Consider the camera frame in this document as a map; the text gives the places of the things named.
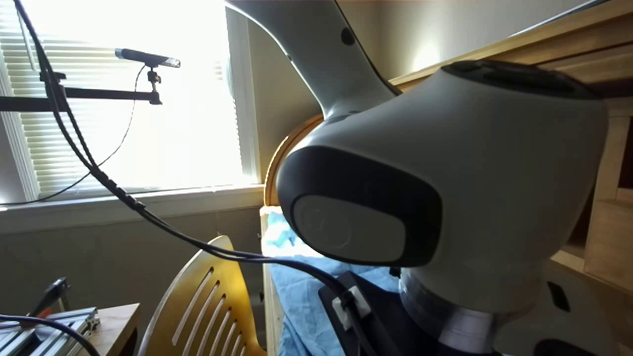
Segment thin black camera cable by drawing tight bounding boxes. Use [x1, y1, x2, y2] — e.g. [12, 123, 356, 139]
[38, 64, 149, 204]

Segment small wooden side table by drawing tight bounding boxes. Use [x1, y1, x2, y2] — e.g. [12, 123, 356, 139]
[0, 301, 145, 356]

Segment curved wooden board edge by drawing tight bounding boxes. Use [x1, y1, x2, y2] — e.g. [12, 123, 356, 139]
[261, 113, 327, 208]

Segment white cable connector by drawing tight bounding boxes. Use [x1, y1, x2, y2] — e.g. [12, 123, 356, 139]
[329, 283, 372, 331]

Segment white window blinds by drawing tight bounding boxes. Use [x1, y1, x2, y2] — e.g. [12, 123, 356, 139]
[0, 0, 254, 206]

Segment silver metal rail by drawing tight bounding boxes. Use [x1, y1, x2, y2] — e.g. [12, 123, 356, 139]
[0, 305, 101, 356]

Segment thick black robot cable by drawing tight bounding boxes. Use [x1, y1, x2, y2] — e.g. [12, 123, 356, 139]
[10, 0, 398, 356]

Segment black clamp handle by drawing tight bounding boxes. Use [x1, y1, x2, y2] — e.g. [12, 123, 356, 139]
[28, 275, 72, 319]

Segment black stick camera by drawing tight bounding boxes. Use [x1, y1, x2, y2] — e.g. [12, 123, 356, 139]
[113, 46, 184, 72]

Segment light blue cloth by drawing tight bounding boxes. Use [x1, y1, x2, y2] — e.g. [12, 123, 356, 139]
[259, 206, 412, 356]

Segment black boom stand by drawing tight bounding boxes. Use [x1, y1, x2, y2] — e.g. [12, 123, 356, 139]
[0, 66, 165, 115]

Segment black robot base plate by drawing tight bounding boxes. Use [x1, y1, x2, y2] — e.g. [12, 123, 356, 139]
[319, 270, 463, 356]

